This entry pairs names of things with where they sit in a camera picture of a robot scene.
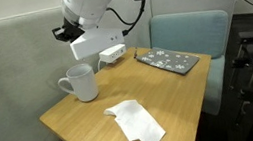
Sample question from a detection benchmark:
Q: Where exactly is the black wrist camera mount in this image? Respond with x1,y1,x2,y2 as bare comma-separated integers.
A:
50,14,87,46

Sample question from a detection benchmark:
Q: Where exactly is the white power strip box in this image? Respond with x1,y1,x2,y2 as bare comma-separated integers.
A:
97,42,129,65

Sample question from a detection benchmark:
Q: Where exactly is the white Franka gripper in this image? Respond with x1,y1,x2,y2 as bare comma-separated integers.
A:
67,24,128,62

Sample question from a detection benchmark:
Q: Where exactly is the grey snowflake print mat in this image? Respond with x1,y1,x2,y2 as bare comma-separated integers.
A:
134,40,203,83

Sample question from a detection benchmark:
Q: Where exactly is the white power strip cable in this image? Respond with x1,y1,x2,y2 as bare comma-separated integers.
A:
96,58,105,73

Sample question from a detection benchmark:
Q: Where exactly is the white ceramic mug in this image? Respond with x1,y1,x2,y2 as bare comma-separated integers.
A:
54,61,101,107

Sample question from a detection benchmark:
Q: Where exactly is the light blue upholstered chair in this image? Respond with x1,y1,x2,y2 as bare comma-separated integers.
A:
146,4,244,125

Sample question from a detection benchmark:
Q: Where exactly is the white paper napkin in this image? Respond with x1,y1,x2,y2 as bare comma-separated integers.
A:
101,95,168,141

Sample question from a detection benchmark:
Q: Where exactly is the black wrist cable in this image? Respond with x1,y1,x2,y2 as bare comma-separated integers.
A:
105,0,152,39

